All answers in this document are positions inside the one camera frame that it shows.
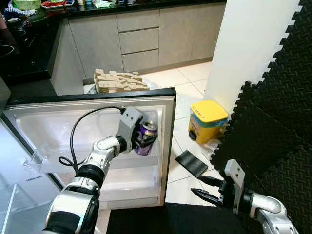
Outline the small black ribbed pad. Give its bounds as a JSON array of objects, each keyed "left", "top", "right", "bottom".
[{"left": 175, "top": 150, "right": 209, "bottom": 177}]

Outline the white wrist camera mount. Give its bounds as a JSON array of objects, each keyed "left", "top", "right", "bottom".
[
  {"left": 116, "top": 106, "right": 144, "bottom": 153},
  {"left": 224, "top": 159, "right": 246, "bottom": 214}
]

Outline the silver fridge cabinet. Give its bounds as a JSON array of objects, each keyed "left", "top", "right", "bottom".
[{"left": 0, "top": 117, "right": 66, "bottom": 234}]

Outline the red tray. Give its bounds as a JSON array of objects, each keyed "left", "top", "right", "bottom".
[{"left": 41, "top": 0, "right": 76, "bottom": 9}]

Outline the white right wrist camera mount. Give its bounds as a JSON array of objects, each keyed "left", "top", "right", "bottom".
[{"left": 224, "top": 159, "right": 246, "bottom": 214}]

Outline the black interlocking foam mat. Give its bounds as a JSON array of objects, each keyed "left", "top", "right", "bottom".
[{"left": 210, "top": 0, "right": 312, "bottom": 234}]

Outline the beige moulded pulp packaging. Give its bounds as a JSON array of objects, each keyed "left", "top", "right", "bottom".
[{"left": 94, "top": 69, "right": 149, "bottom": 93}]

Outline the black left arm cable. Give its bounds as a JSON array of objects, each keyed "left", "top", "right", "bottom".
[{"left": 58, "top": 106, "right": 126, "bottom": 172}]

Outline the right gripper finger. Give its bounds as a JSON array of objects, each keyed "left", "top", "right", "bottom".
[
  {"left": 190, "top": 188, "right": 223, "bottom": 208},
  {"left": 197, "top": 174, "right": 226, "bottom": 189}
]

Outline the black kitchen countertop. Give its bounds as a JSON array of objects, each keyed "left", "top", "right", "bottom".
[{"left": 0, "top": 0, "right": 227, "bottom": 86}]

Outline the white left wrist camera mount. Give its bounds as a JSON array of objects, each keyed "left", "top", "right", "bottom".
[{"left": 116, "top": 106, "right": 144, "bottom": 153}]

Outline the silver fridge door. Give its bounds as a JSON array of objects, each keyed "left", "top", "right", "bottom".
[{"left": 2, "top": 88, "right": 177, "bottom": 209}]

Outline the green woven basket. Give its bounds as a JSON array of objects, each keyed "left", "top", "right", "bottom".
[{"left": 12, "top": 0, "right": 42, "bottom": 10}]

